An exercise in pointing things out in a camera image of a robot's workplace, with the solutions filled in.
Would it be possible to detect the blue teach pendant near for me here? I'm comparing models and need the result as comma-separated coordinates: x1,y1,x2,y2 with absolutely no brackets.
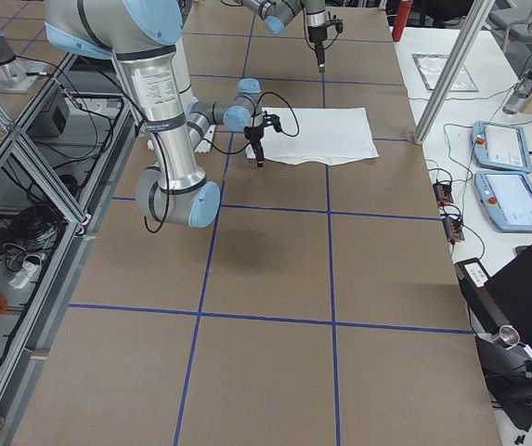
474,171,532,233

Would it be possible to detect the black laptop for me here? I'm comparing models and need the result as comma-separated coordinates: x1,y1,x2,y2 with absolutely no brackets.
455,244,532,430

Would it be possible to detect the red cylinder bottle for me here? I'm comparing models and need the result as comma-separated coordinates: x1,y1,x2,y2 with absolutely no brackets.
392,0,412,43

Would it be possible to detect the white long-sleeve printed shirt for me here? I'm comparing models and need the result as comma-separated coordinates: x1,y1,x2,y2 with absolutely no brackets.
262,107,379,165

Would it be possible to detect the aluminium frame rack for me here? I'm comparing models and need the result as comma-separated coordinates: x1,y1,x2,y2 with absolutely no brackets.
0,56,135,445

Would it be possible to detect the blue teach pendant far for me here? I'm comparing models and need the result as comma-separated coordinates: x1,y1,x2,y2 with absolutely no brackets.
471,121,532,173

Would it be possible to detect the clear water bottle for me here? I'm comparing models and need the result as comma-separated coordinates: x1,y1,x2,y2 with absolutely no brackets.
502,67,532,115

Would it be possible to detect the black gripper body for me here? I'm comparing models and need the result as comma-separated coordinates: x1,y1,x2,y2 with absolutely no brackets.
306,13,343,52
243,112,280,149

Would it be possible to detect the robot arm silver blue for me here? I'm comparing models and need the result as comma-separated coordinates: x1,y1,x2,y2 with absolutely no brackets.
45,1,281,228
235,0,344,73

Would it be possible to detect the blue teach pendant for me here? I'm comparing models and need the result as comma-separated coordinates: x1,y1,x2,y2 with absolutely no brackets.
474,171,532,233
471,121,532,173

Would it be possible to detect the aluminium camera post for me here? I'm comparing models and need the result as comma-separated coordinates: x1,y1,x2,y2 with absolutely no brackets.
413,0,495,145

